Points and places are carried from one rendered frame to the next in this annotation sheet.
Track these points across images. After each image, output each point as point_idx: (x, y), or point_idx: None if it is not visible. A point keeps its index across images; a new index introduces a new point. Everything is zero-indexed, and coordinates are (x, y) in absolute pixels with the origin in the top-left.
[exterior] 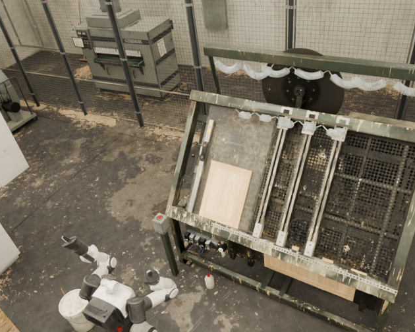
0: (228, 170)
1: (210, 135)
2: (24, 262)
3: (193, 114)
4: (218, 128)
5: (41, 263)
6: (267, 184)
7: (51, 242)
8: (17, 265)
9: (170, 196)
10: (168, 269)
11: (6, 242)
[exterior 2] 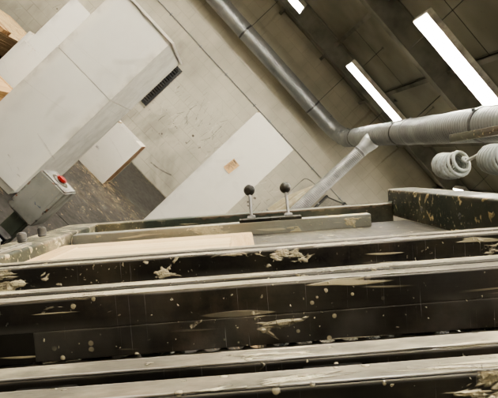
0: (234, 242)
1: (323, 218)
2: None
3: (356, 208)
4: (355, 229)
5: None
6: (216, 249)
7: (29, 230)
8: None
9: (122, 221)
10: None
11: (35, 162)
